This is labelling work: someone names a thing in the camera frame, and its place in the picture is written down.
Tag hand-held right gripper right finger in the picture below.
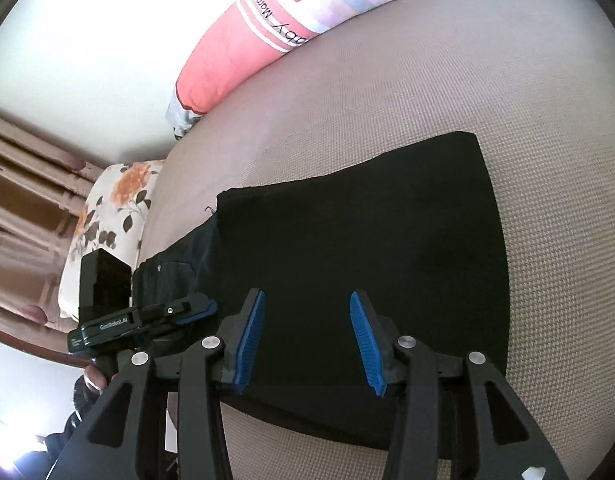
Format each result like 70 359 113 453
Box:
348 290 571 480

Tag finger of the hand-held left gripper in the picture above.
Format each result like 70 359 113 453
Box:
136 293 219 333

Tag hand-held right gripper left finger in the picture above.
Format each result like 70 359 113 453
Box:
47 287 266 480

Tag black pants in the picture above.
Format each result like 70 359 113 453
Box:
132 131 511 453

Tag person's left forearm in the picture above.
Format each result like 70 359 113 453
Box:
46 377 105 466

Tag person's left hand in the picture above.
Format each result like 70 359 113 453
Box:
84 365 109 392

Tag floral pillow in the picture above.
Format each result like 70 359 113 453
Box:
58 159 167 321

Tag beige bed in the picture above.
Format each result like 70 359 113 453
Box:
137 0 615 480

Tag pink patchwork pillow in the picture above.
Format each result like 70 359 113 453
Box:
166 0 573 141

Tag wooden bed frame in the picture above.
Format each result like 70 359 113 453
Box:
0 321 88 368

